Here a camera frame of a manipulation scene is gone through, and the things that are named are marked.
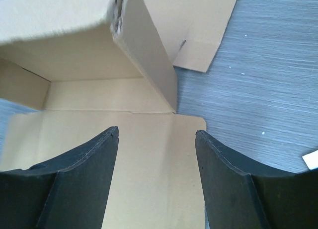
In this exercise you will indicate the flat brown cardboard sheet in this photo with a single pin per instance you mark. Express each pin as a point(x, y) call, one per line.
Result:
point(191, 30)

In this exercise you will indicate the white packet with blue label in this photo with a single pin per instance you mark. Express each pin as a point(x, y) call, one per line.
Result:
point(311, 160)

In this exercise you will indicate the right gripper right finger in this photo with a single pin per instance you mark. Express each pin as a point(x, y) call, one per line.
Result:
point(242, 193)

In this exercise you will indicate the brown cardboard box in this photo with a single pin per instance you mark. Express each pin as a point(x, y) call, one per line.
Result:
point(85, 66)

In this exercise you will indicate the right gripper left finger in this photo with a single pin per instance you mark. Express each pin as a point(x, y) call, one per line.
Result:
point(69, 191)

